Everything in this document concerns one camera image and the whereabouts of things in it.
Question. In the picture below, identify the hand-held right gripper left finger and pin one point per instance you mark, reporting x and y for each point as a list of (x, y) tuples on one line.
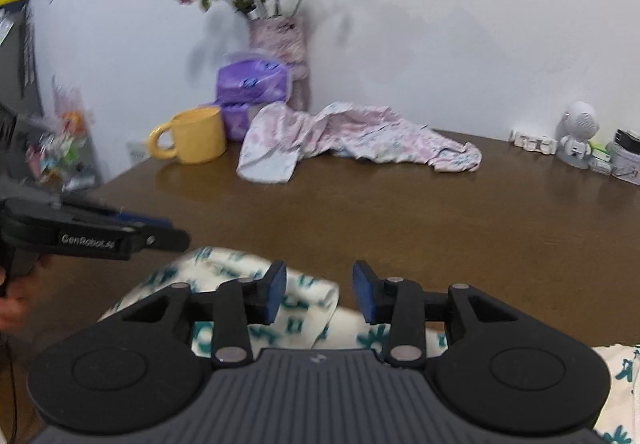
[(275, 294)]

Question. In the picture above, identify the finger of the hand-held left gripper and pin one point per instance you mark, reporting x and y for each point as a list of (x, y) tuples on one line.
[(130, 218), (167, 239)]

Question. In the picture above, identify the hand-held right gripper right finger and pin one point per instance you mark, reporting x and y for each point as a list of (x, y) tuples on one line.
[(364, 294)]

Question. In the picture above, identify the cream green floral garment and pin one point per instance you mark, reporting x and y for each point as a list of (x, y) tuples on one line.
[(300, 304)]

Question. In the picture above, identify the person's left hand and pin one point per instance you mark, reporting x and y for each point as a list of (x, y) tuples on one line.
[(17, 309)]

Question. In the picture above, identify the snack storage shelf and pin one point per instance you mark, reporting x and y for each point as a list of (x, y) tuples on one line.
[(65, 149)]

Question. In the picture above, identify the yellow mug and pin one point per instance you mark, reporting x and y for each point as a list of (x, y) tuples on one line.
[(200, 136)]

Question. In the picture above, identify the purple tissue pack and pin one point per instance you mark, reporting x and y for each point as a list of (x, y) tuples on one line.
[(235, 121), (252, 81)]

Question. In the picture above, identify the pink floral garment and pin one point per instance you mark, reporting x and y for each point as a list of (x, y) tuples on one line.
[(360, 134)]

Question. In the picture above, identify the grey refrigerator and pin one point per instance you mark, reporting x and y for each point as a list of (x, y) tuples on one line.
[(15, 54)]

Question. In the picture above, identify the pink fuzzy vase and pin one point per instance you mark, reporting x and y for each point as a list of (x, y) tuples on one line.
[(280, 44)]

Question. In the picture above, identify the white astronaut speaker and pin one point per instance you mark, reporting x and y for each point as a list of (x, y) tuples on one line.
[(580, 124)]

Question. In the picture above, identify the grey tin box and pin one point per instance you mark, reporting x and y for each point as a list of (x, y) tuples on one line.
[(627, 166)]

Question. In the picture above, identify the black charger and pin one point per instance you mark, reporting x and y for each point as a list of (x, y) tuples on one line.
[(629, 138)]

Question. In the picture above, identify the white wall outlet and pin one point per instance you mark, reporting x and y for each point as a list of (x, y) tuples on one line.
[(136, 151)]

